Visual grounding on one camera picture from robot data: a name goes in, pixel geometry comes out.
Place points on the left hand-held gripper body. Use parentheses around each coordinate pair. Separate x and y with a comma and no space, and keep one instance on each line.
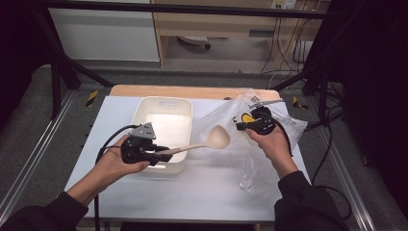
(138,150)

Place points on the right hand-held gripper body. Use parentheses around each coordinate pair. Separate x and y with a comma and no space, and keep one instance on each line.
(264,123)

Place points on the white plastic bin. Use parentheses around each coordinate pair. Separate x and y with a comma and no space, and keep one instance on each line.
(170,128)

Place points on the beige ladle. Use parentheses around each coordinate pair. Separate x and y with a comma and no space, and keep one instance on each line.
(218,138)

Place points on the clear plastic bag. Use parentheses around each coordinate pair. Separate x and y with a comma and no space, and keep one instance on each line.
(256,173)

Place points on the person's right hand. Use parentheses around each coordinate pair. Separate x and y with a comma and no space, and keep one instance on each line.
(275,147)

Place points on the person's left hand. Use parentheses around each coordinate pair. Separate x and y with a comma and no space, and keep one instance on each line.
(110,166)

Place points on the grey object under desk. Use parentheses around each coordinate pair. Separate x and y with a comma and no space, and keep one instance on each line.
(194,40)

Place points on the wooden desk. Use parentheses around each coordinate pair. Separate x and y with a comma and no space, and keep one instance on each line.
(208,24)

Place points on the black curtain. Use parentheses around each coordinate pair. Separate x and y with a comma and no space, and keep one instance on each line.
(19,48)
(372,80)

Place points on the white cabinet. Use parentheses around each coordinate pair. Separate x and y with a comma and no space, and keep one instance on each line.
(102,35)

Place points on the white power strip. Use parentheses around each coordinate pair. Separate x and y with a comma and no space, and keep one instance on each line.
(284,4)

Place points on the black metal frame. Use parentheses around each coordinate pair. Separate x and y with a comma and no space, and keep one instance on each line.
(192,9)

